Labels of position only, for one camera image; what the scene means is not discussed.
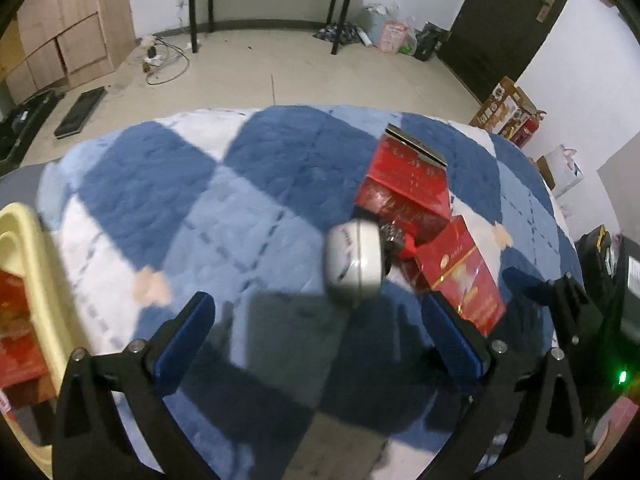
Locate tall printed cardboard box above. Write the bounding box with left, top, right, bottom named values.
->
left=470, top=77, right=537, bottom=140

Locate large shiny red box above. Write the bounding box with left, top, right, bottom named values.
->
left=414, top=216, right=506, bottom=336

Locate yellow plastic tray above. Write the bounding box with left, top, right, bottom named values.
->
left=1, top=203, right=81, bottom=479

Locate black bag by door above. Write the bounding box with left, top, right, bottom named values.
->
left=413, top=22, right=450, bottom=62

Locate blue white plush rug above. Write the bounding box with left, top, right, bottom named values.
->
left=36, top=106, right=580, bottom=479

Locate pink snack bag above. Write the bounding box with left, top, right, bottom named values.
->
left=378, top=21, right=409, bottom=54

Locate wooden cabinet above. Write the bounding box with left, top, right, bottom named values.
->
left=1, top=0, right=137, bottom=104

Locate black equipment case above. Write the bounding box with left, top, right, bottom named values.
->
left=0, top=89, right=65, bottom=177

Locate red box with grey lid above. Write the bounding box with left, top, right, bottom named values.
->
left=355, top=124, right=451, bottom=242

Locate flat red box underneath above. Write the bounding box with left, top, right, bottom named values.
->
left=0, top=270, right=49, bottom=388

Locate dark checkered cloth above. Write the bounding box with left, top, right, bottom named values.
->
left=314, top=23, right=361, bottom=46

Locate small brown cardboard box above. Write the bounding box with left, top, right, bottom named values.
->
left=535, top=156, right=555, bottom=191

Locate black foam insert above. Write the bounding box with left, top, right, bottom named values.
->
left=54, top=86, right=107, bottom=139

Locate dark brown door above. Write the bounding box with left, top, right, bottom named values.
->
left=438, top=0, right=567, bottom=102

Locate white paper bag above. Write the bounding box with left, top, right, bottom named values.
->
left=544, top=144, right=584, bottom=198

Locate power strip with cables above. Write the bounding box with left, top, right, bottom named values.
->
left=140, top=35, right=191, bottom=87

